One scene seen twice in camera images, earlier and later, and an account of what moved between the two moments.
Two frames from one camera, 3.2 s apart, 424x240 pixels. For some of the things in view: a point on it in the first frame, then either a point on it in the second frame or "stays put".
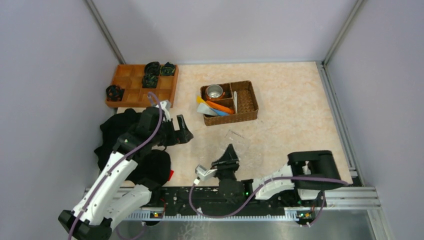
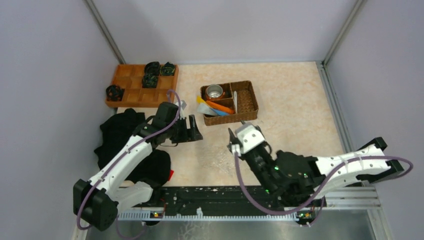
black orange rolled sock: [114, 93] stays put
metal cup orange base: [214, 92] stays put
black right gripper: [225, 166] to [255, 152]
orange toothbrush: [214, 106] stays put
